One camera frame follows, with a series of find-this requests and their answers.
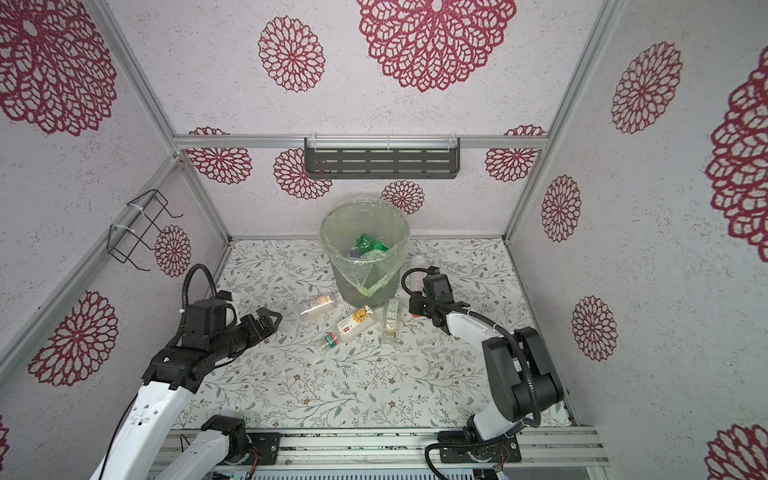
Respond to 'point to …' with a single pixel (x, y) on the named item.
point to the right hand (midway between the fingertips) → (415, 295)
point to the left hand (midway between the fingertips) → (270, 329)
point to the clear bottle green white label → (392, 322)
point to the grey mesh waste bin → (346, 293)
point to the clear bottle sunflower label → (349, 328)
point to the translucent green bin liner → (386, 221)
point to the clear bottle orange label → (319, 306)
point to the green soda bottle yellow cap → (366, 244)
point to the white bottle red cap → (418, 261)
